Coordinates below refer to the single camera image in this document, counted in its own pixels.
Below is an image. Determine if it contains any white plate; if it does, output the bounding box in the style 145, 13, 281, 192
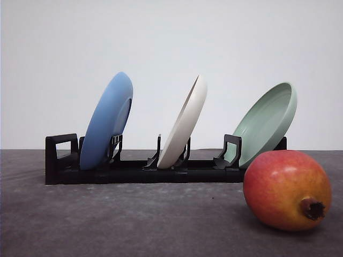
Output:
158, 74, 207, 169

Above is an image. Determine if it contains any red yellow pomegranate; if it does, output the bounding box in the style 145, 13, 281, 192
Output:
243, 150, 332, 232

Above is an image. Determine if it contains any blue plate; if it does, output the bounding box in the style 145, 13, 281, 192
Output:
80, 72, 133, 170

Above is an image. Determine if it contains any green plate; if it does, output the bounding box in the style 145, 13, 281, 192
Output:
226, 82, 297, 169

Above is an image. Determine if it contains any black plate rack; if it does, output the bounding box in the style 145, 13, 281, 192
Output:
45, 133, 287, 184

